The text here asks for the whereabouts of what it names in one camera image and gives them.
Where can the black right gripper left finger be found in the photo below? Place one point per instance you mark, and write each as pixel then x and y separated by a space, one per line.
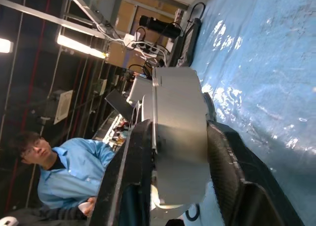
pixel 128 166

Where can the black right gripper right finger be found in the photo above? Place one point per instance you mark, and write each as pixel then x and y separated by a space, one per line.
pixel 227 161

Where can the silver motor housing copper windings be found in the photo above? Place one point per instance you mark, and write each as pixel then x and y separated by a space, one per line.
pixel 180 137

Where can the person in blue shirt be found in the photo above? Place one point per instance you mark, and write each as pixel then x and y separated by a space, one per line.
pixel 74 166

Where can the white cup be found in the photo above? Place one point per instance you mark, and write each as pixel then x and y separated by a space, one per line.
pixel 85 206

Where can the black flat panel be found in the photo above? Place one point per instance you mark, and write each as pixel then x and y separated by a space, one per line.
pixel 119 104

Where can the white square ceiling vent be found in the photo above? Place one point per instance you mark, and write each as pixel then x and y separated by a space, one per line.
pixel 63 107

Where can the blue plastic table sheet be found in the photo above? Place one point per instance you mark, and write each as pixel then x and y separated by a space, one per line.
pixel 266 75

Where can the white power strip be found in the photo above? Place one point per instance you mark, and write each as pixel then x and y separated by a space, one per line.
pixel 146 48

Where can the black power adapter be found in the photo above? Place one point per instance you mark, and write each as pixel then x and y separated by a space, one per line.
pixel 188 43

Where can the long fluorescent lamp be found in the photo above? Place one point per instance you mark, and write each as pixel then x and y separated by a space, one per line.
pixel 79 46

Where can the black cylindrical device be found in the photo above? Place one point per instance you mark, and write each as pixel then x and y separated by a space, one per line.
pixel 158 26

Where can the short fluorescent lamp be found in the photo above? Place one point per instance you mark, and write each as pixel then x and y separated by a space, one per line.
pixel 5 45

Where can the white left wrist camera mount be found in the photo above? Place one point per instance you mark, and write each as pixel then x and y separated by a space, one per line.
pixel 168 210

